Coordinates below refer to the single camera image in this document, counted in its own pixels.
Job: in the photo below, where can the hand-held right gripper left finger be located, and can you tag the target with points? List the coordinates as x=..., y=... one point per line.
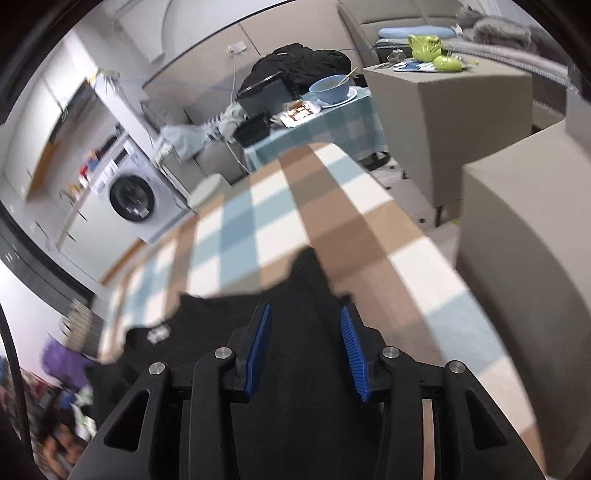
x=256, y=350

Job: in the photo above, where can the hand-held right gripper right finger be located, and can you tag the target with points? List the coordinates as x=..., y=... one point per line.
x=355, y=355

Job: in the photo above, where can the black knit shirt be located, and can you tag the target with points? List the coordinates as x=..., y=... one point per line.
x=304, y=295

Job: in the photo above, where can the brown blue checkered tablecloth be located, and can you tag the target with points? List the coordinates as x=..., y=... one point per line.
x=323, y=207

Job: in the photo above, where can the round white stool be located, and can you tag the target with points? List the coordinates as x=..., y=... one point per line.
x=207, y=189

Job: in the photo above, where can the woven laundry basket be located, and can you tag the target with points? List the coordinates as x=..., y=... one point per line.
x=83, y=323

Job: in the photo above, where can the white plastic bag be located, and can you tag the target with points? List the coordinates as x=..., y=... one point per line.
x=85, y=415

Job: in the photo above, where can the grey sofa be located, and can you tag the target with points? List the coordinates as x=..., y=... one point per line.
x=217, y=164

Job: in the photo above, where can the purple bag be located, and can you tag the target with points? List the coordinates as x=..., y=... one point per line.
x=60, y=360

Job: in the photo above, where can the white washing machine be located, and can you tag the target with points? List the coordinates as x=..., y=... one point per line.
x=131, y=198

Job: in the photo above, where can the white kitchen counter cabinet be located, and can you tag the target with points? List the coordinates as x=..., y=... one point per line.
x=92, y=235

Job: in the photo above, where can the large beige cabinet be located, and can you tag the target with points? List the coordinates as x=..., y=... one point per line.
x=531, y=230

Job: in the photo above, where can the black plastic tray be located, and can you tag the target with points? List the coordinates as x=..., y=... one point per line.
x=251, y=131

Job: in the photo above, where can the shoe rack with shoes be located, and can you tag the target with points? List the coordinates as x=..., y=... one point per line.
x=60, y=454

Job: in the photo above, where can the teal checkered tablecloth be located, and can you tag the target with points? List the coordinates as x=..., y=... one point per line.
x=323, y=134

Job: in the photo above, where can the light blue cloth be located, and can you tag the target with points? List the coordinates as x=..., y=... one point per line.
x=184, y=138

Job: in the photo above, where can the pale grey cloth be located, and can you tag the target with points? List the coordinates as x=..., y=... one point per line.
x=226, y=122

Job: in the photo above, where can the small beige cabinet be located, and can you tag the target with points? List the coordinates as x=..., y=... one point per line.
x=438, y=138

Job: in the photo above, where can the dark glass door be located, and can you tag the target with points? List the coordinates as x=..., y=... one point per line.
x=27, y=263

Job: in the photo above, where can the black cooker pot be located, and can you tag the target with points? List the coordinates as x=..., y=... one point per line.
x=263, y=99

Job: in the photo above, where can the grey cushion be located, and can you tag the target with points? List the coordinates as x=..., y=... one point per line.
x=166, y=115

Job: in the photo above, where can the pale blue plate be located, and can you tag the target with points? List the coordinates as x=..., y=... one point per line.
x=352, y=95

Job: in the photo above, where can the blue bowl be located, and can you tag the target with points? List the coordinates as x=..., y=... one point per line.
x=330, y=92

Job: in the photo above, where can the black jacket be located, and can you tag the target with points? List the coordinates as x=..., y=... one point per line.
x=304, y=62

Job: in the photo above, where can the small green toy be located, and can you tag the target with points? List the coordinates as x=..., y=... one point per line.
x=448, y=63

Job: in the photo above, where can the steel range hood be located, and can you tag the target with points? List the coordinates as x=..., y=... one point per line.
x=78, y=99

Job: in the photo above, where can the blue pillow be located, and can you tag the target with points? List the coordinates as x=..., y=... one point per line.
x=397, y=33

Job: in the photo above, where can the grey upholstered bed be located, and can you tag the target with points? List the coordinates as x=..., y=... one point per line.
x=369, y=23

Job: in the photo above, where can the grey blanket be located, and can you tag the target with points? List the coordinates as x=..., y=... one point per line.
x=503, y=30

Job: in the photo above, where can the white wall socket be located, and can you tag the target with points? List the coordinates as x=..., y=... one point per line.
x=236, y=47

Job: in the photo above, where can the white wall cabinets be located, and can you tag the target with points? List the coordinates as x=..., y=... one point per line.
x=37, y=138

